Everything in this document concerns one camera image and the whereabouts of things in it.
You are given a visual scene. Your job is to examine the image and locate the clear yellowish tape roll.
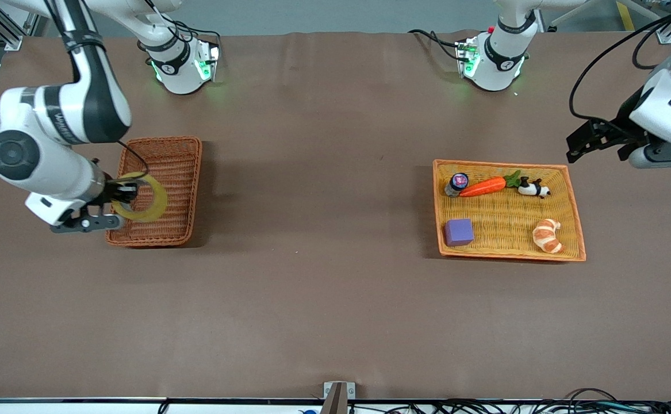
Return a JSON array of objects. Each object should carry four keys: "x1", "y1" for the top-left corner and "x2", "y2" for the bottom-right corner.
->
[{"x1": 111, "y1": 172, "x2": 168, "y2": 223}]

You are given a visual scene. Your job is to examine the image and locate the right arm base connector plate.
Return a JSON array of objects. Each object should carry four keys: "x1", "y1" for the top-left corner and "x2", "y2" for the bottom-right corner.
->
[{"x1": 194, "y1": 41, "x2": 221, "y2": 82}]

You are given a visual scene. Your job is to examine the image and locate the left arm base connector plate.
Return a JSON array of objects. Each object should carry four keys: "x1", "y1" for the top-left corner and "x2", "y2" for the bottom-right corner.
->
[{"x1": 456, "y1": 36, "x2": 480, "y2": 79}]

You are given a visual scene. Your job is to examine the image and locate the brown wicker basket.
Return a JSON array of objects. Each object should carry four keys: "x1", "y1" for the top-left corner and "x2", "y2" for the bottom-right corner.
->
[{"x1": 105, "y1": 136, "x2": 203, "y2": 248}]

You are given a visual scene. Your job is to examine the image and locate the orange wicker basket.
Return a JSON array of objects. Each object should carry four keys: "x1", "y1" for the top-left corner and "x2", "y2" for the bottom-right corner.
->
[{"x1": 432, "y1": 159, "x2": 587, "y2": 263}]

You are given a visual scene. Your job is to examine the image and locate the black white panda toy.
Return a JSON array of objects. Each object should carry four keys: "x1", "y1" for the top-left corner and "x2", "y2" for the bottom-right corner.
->
[{"x1": 517, "y1": 177, "x2": 551, "y2": 199}]

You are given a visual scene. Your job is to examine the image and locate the toy croissant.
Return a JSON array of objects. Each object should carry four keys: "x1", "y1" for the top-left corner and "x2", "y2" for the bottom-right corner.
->
[{"x1": 532, "y1": 218, "x2": 566, "y2": 254}]

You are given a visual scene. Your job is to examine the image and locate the orange toy carrot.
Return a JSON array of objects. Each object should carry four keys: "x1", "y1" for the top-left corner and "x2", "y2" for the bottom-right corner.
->
[{"x1": 459, "y1": 170, "x2": 523, "y2": 198}]

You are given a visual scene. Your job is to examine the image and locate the grey metal strut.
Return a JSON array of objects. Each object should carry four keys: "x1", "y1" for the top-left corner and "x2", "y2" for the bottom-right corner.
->
[{"x1": 547, "y1": 0, "x2": 592, "y2": 32}]

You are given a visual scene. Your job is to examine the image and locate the small jar blue lid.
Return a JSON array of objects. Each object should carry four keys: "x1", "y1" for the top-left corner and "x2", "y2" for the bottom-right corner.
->
[{"x1": 444, "y1": 172, "x2": 470, "y2": 198}]

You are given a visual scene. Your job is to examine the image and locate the purple cube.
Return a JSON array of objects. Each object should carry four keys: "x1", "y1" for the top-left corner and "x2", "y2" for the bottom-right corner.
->
[{"x1": 444, "y1": 218, "x2": 475, "y2": 247}]

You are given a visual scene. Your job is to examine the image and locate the brown table cover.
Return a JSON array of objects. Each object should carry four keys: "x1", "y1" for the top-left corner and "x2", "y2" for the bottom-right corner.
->
[{"x1": 0, "y1": 30, "x2": 671, "y2": 401}]

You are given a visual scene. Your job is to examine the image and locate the table edge trim strip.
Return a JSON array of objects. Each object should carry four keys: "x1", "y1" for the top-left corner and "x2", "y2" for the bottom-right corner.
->
[{"x1": 0, "y1": 396, "x2": 671, "y2": 404}]

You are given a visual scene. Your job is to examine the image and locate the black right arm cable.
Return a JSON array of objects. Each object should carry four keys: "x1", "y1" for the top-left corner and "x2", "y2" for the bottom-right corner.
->
[{"x1": 117, "y1": 140, "x2": 150, "y2": 180}]

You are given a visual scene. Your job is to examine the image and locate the long black left arm cable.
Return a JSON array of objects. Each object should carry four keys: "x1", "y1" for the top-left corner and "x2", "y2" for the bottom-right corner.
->
[{"x1": 569, "y1": 14, "x2": 671, "y2": 125}]

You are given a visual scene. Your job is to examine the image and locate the short black left arm cable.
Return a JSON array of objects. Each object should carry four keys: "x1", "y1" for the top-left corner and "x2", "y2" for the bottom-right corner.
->
[{"x1": 632, "y1": 25, "x2": 671, "y2": 71}]

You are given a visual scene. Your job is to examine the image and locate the black right arm base cables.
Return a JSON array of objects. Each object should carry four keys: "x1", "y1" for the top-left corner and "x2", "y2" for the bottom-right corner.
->
[{"x1": 150, "y1": 0, "x2": 223, "y2": 48}]

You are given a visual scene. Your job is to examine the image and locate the black left arm base cable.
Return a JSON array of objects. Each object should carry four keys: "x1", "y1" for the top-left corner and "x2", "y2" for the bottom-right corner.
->
[{"x1": 408, "y1": 28, "x2": 462, "y2": 61}]

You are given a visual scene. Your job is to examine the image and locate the black cable bundle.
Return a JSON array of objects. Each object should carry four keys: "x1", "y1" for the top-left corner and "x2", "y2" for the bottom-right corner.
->
[{"x1": 350, "y1": 388, "x2": 671, "y2": 414}]

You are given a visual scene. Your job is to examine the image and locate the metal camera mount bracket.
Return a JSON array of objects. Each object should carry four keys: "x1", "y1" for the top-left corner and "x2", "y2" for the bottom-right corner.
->
[{"x1": 323, "y1": 381, "x2": 356, "y2": 414}]

